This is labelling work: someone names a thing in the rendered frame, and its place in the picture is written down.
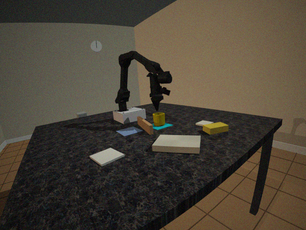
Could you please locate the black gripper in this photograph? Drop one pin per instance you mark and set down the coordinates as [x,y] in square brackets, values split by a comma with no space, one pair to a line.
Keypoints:
[155,95]

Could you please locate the beige flat rectangular pad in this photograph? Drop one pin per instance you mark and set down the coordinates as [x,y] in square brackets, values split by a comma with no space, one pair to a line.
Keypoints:
[106,156]

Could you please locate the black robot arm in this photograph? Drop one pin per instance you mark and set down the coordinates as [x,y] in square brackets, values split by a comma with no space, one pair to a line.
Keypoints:
[151,66]

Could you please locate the yellow rectangular block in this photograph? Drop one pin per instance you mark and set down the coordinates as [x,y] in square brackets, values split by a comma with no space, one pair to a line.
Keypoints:
[214,128]

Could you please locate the beige flat square tile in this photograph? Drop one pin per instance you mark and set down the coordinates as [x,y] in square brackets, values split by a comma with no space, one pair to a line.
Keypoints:
[201,123]

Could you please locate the yellow cup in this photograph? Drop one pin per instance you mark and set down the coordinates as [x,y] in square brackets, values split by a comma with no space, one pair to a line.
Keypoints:
[159,119]

